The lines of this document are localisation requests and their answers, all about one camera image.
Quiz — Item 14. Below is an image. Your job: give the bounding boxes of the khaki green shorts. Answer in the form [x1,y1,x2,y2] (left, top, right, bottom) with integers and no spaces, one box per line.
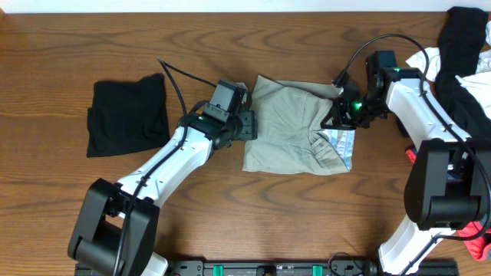
[242,75,355,176]

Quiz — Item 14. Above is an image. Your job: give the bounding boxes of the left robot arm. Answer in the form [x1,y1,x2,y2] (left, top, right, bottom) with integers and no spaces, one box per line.
[68,111,257,275]

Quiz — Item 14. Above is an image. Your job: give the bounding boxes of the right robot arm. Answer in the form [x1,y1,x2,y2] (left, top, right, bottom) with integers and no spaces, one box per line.
[321,65,490,275]

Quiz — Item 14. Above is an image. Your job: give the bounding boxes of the black folded garment left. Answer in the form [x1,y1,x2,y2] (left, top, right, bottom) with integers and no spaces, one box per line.
[87,73,170,158]

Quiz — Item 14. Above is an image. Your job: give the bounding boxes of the white garment right pile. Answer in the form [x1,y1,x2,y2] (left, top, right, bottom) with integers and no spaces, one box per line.
[406,21,490,117]

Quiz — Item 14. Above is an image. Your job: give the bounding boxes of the black garment right pile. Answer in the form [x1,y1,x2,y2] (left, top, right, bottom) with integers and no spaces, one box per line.
[435,6,490,140]

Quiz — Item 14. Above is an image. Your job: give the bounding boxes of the grey red trimmed garment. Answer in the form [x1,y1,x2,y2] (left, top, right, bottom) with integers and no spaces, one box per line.
[405,147,491,261]

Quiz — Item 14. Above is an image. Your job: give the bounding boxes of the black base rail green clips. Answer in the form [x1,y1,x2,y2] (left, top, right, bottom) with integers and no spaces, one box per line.
[74,258,460,276]

